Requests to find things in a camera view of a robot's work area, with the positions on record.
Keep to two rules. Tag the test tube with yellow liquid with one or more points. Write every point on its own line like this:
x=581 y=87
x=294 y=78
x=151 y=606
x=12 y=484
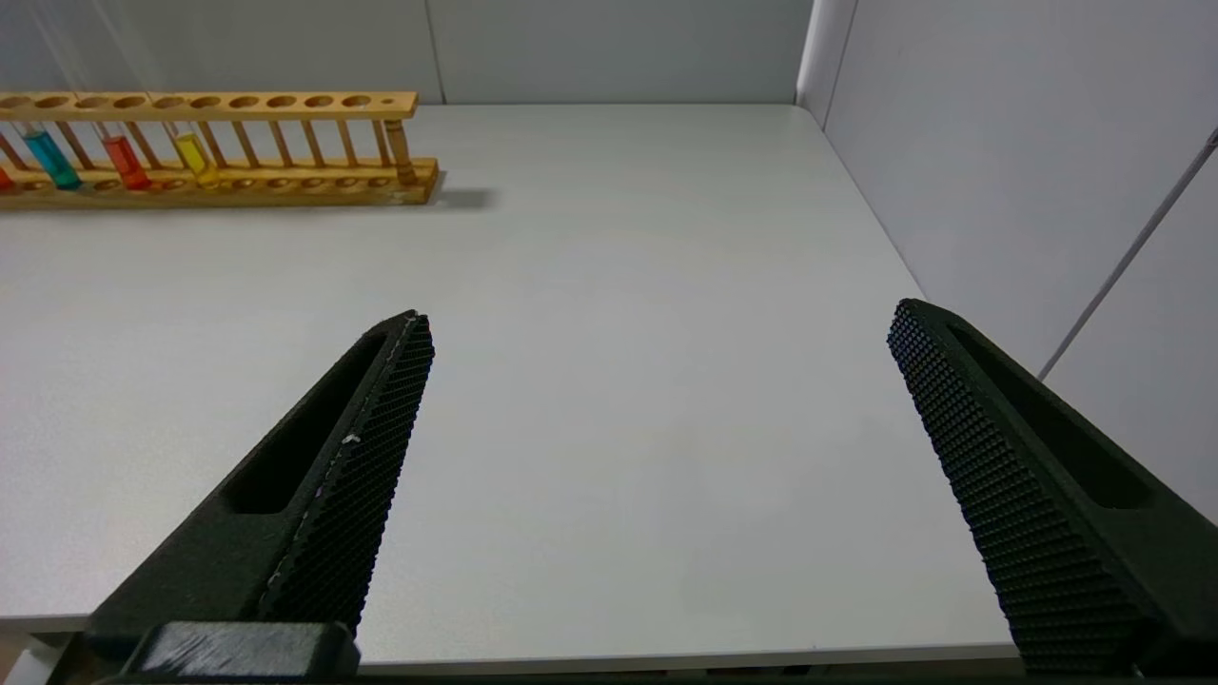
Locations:
x=193 y=157

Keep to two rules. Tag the wooden test tube rack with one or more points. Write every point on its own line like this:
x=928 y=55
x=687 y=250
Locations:
x=285 y=103

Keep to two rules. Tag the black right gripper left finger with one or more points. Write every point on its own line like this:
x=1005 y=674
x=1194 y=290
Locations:
x=314 y=495

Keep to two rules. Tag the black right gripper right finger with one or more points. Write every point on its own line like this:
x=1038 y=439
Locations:
x=1028 y=495

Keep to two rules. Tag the test tube with orange-red liquid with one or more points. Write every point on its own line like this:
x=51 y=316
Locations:
x=124 y=164

